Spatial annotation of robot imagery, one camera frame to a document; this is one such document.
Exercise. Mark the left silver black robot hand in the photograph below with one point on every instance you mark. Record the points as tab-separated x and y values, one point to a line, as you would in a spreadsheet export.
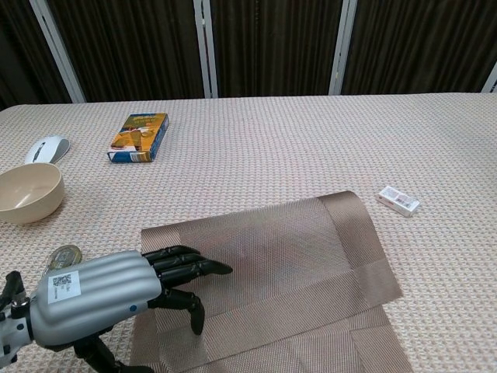
97	291

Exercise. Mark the beige pink bowl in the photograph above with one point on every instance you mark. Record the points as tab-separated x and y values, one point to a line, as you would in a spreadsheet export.
39	202

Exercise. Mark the brown woven placemat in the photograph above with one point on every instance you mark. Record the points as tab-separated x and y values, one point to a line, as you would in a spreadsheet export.
291	252

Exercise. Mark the green correction tape dispenser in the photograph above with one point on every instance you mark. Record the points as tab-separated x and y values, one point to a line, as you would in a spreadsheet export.
64	256

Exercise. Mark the white computer mouse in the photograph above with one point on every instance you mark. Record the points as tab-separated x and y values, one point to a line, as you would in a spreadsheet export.
46	149

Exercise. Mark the orange blue snack box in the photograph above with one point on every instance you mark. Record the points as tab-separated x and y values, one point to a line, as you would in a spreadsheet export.
137	138

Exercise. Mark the beige woven tablecloth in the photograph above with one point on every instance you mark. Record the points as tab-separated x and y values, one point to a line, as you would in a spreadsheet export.
272	136

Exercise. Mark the dark curtain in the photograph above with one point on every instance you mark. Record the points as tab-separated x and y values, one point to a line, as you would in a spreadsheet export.
136	46

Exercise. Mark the small white box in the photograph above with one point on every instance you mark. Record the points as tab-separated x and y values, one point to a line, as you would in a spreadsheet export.
398	201

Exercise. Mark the white frame post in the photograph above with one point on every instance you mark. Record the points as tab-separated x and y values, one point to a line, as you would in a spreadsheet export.
206	50
491	79
58	50
343	50

